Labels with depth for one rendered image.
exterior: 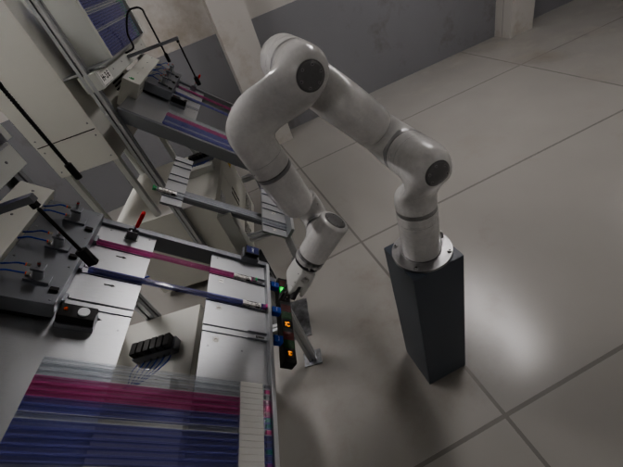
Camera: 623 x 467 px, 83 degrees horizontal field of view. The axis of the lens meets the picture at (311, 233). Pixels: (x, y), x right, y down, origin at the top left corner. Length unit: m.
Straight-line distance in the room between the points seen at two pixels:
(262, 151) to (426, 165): 0.37
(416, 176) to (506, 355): 1.12
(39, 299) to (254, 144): 0.58
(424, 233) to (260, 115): 0.59
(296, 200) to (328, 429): 1.14
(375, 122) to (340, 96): 0.10
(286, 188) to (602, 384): 1.44
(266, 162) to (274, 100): 0.14
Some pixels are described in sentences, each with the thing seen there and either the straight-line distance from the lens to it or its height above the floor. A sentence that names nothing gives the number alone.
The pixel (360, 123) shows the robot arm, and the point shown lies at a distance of 0.81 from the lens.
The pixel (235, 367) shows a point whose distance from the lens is 1.01.
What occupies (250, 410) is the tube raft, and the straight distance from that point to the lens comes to 0.96.
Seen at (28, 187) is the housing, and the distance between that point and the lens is 1.22.
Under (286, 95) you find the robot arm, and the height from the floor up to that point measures 1.36.
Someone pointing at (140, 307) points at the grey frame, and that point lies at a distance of 1.53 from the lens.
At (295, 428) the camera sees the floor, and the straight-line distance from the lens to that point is 1.76.
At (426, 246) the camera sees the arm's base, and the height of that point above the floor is 0.78.
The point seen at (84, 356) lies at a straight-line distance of 0.96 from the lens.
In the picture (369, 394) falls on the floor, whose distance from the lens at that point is 1.73.
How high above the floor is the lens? 1.57
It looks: 39 degrees down
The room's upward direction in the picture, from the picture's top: 21 degrees counter-clockwise
